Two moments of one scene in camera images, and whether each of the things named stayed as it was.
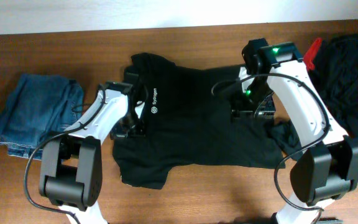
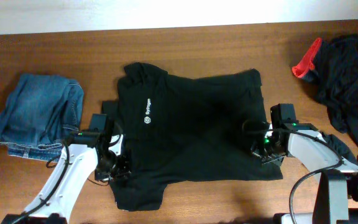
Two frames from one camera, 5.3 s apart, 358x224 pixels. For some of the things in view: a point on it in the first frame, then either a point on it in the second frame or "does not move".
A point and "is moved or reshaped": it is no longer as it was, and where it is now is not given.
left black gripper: (128, 131) -> (122, 170)
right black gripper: (239, 105) -> (255, 152)
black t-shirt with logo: (191, 124) is moved or reshaped
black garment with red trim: (344, 68) does not move
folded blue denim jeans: (40, 106) does not move
